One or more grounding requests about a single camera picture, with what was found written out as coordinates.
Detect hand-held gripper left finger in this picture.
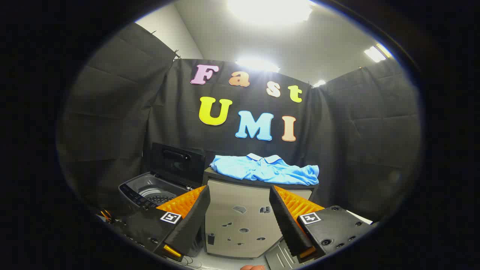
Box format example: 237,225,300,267
124,185,211,262

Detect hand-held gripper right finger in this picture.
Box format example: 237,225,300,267
269,186,377,264

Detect light blue polo shirt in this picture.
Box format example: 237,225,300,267
209,153,320,186

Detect grey ribbed panel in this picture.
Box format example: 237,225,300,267
264,240,300,270

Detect grey cabinet with black top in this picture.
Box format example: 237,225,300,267
202,167,319,259

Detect black backdrop cloth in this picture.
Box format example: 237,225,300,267
56,22,422,225

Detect large round ceiling light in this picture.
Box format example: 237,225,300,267
227,0,314,24

